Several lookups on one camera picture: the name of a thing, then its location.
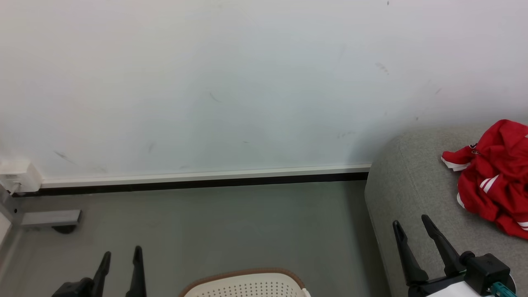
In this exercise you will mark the red white garment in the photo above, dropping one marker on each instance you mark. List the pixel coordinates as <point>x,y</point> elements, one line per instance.
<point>499,177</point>

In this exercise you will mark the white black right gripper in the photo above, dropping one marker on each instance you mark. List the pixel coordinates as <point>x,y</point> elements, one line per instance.
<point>443,288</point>

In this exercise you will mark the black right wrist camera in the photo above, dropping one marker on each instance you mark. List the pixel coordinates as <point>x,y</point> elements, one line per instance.
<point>489,270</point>

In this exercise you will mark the grey metal frame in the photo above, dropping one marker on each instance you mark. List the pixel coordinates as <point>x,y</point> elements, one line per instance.
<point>49,217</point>

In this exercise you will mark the white perforated laundry basket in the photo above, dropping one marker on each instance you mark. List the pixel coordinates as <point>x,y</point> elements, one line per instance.
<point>247,286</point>

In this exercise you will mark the black foot pad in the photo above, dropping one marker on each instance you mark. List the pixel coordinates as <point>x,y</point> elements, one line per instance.
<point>64,229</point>

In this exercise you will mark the grey fabric sofa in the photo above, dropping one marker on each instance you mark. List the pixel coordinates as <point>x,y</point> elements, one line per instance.
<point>412,181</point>

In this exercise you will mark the white wall power adapter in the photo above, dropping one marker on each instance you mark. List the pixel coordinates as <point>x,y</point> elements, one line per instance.
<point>18,175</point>

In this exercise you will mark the white black baseboard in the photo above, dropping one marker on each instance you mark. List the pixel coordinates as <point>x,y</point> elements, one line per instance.
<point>198,181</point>

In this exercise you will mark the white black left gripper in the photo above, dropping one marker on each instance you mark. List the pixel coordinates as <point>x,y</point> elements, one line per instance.
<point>76,288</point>

